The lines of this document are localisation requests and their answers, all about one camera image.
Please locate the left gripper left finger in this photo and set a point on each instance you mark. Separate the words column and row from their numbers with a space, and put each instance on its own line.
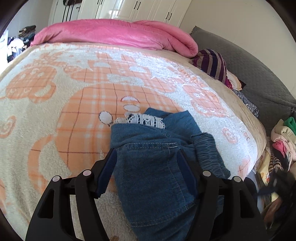
column 52, row 218

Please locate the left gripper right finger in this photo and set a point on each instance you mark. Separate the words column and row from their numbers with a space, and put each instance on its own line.
column 226, row 210

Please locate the blue denim lace-trimmed pants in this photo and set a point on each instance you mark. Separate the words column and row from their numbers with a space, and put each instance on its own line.
column 157, row 192

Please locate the pile of clothes on floor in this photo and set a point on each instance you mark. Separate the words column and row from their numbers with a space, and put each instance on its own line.
column 276, row 173

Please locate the beige bed sheet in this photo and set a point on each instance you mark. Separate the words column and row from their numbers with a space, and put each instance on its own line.
column 252, row 123

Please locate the orange white fleece blanket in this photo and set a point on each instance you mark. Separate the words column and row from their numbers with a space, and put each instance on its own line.
column 59, row 100

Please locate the grey quilted headboard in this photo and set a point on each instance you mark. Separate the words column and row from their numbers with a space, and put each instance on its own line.
column 263, row 88

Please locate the purple striped pillow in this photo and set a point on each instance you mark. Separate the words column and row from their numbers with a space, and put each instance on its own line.
column 213, row 64

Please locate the clothes heap beside cabinet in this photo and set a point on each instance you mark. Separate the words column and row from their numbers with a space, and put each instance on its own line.
column 18, row 44

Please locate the pink comforter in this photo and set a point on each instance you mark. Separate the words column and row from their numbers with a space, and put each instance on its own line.
column 142, row 34

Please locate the white wardrobe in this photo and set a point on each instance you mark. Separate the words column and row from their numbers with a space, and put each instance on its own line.
column 168, row 11

